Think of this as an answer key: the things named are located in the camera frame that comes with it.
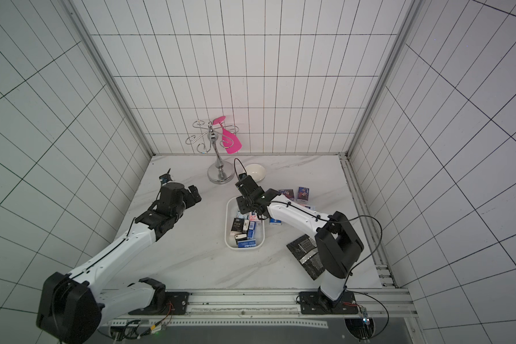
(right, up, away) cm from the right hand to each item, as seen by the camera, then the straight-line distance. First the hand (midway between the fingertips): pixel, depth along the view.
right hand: (238, 202), depth 87 cm
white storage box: (-4, -5, +8) cm, 10 cm away
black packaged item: (+27, -18, -4) cm, 33 cm away
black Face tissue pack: (0, -9, +1) cm, 9 cm away
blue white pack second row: (+15, -9, +4) cm, 18 cm away
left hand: (-21, +3, -2) cm, 21 cm away
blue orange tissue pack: (+30, +2, +13) cm, 33 cm away
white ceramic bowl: (+7, +13, +19) cm, 24 cm away
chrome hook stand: (-11, +12, +23) cm, 29 cm away
